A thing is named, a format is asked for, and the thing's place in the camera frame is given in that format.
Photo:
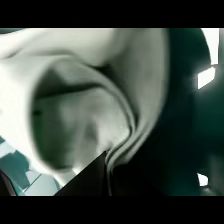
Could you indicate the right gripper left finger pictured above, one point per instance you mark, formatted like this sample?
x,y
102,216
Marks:
x,y
90,181

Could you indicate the white T-shirt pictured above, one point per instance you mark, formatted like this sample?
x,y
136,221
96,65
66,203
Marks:
x,y
83,110

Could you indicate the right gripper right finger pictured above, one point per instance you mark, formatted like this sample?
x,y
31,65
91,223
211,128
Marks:
x,y
136,181

